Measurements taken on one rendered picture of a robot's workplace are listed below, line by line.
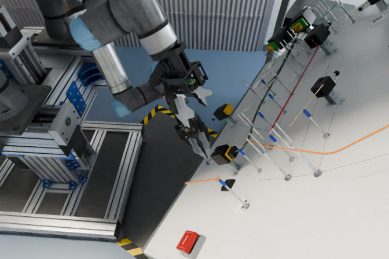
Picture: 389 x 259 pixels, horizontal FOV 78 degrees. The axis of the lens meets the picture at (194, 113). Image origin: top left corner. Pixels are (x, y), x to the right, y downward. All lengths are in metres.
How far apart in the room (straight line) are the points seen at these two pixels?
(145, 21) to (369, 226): 0.50
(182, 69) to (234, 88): 2.11
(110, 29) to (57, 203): 1.51
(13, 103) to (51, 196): 1.05
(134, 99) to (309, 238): 0.64
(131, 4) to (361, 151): 0.51
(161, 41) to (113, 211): 1.35
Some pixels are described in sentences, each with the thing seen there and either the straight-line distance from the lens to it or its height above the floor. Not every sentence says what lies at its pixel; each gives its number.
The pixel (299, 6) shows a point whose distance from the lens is 1.65.
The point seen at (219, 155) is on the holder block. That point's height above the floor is 1.17.
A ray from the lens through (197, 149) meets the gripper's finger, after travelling 0.82.
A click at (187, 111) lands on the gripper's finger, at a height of 1.34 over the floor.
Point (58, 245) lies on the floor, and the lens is 2.02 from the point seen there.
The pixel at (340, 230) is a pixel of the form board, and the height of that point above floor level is 1.38.
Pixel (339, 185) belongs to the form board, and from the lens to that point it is 0.52.
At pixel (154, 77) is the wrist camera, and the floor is 1.38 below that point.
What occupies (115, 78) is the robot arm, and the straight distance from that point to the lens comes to 0.84.
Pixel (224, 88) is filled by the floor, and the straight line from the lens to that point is 2.62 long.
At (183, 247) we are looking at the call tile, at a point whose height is 1.12.
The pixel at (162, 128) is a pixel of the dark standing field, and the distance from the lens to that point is 2.25.
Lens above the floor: 1.78
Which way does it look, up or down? 49 degrees down
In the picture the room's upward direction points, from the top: straight up
